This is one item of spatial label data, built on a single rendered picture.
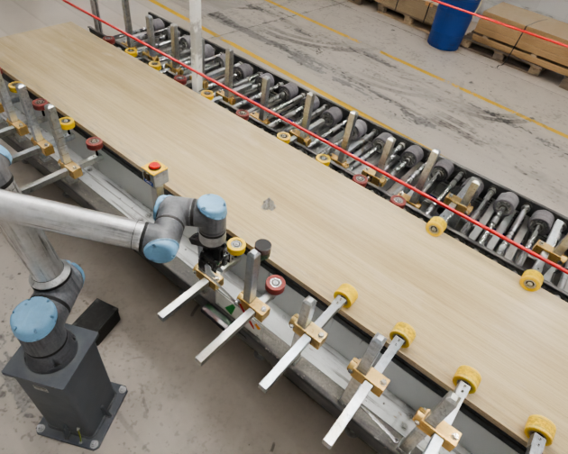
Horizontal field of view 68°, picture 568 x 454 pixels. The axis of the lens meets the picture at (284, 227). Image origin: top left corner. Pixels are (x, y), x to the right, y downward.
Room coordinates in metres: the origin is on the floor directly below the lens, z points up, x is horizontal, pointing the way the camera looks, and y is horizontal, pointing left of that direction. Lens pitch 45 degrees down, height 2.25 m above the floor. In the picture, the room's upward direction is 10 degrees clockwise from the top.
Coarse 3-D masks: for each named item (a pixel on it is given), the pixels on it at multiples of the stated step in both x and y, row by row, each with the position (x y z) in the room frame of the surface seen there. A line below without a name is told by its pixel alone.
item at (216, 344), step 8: (264, 296) 0.98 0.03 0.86; (272, 296) 0.99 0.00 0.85; (248, 312) 0.90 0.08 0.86; (240, 320) 0.86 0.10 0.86; (248, 320) 0.87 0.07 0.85; (232, 328) 0.82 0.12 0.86; (240, 328) 0.83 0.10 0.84; (224, 336) 0.78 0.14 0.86; (232, 336) 0.80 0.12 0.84; (216, 344) 0.74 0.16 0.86; (200, 352) 0.70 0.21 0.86; (208, 352) 0.71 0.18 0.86; (200, 360) 0.67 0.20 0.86
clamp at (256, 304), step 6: (240, 294) 0.97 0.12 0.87; (240, 300) 0.95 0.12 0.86; (258, 300) 0.95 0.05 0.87; (246, 306) 0.93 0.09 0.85; (252, 306) 0.92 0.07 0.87; (258, 306) 0.92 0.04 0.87; (258, 312) 0.90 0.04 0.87; (264, 312) 0.90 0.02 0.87; (258, 318) 0.90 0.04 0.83; (264, 318) 0.90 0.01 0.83
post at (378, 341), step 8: (376, 336) 0.69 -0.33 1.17; (376, 344) 0.68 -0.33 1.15; (368, 352) 0.68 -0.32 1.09; (376, 352) 0.67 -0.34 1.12; (368, 360) 0.67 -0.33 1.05; (360, 368) 0.68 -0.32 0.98; (368, 368) 0.67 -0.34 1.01; (352, 384) 0.68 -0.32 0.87; (360, 384) 0.67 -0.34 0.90; (344, 392) 0.68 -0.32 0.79; (352, 392) 0.67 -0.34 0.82; (344, 400) 0.68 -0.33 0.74
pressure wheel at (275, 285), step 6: (270, 276) 1.05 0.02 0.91; (276, 276) 1.06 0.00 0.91; (270, 282) 1.02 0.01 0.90; (276, 282) 1.02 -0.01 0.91; (282, 282) 1.03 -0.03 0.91; (270, 288) 0.99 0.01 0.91; (276, 288) 1.00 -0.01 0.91; (282, 288) 1.00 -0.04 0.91; (270, 294) 0.99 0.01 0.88; (276, 294) 0.99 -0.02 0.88
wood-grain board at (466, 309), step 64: (0, 64) 2.32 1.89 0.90; (64, 64) 2.45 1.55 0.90; (128, 64) 2.60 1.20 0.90; (128, 128) 1.89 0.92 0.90; (192, 128) 1.99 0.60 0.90; (256, 128) 2.10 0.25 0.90; (192, 192) 1.47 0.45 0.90; (256, 192) 1.55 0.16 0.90; (320, 192) 1.63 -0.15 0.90; (320, 256) 1.21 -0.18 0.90; (384, 256) 1.27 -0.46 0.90; (448, 256) 1.34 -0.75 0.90; (384, 320) 0.94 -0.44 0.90; (448, 320) 0.99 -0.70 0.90; (512, 320) 1.05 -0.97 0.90; (448, 384) 0.72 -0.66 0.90; (512, 384) 0.77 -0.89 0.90
